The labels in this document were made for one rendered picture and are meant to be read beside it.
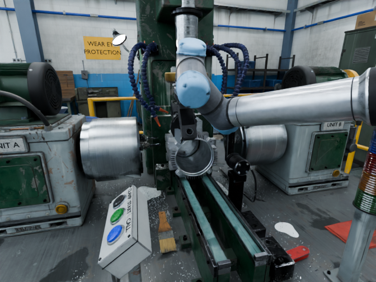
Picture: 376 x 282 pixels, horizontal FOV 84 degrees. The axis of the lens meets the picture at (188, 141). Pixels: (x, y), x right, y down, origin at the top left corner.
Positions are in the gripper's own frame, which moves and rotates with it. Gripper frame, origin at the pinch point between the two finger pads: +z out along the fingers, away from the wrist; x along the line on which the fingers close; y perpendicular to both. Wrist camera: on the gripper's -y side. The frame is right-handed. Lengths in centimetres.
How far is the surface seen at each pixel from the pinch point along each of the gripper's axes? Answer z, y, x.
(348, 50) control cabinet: 51, 206, -300
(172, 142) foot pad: 4.0, 3.7, 2.6
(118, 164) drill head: 5.9, -2.9, 22.7
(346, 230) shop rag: 11, -37, -53
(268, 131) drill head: -0.1, 2.3, -37.4
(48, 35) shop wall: 159, 492, 197
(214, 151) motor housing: 5.4, -1.4, -13.5
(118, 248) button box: -20.4, -39.3, 19.1
